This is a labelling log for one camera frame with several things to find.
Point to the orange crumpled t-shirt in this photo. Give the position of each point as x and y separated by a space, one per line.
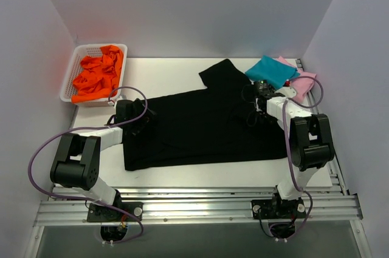
100 75

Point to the folded pink t-shirt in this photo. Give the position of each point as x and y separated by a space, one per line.
303 85

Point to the black t-shirt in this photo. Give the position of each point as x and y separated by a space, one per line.
211 125

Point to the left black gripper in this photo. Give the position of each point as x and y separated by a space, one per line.
141 122

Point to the aluminium rail frame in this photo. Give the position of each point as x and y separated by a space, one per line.
206 208

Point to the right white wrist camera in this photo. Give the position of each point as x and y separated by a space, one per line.
287 90

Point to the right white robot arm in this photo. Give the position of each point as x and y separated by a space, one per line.
307 136

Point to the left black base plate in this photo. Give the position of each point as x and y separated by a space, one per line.
129 212

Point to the folded teal t-shirt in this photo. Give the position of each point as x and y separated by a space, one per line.
273 71

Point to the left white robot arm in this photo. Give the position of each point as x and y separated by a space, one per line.
77 160

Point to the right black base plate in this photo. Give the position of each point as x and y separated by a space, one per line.
278 209

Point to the white plastic laundry basket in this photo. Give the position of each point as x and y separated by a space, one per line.
74 68

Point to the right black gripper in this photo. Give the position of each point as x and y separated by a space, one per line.
253 112

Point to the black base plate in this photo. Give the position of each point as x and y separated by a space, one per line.
278 209
129 212

